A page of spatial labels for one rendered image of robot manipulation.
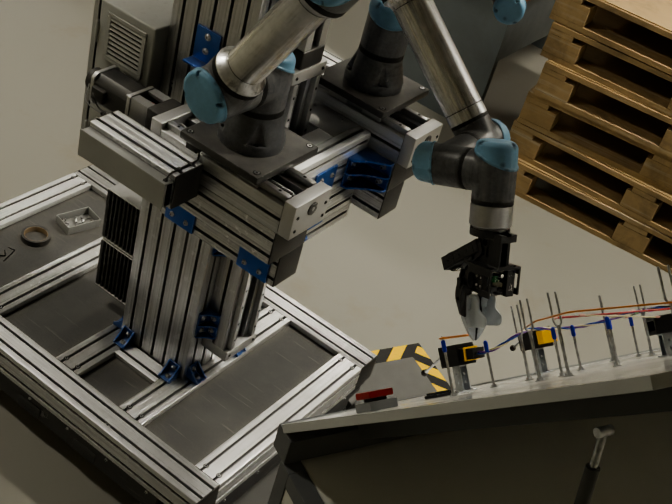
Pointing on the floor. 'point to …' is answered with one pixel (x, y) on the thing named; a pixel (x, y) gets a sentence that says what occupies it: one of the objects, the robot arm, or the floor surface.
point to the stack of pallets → (604, 121)
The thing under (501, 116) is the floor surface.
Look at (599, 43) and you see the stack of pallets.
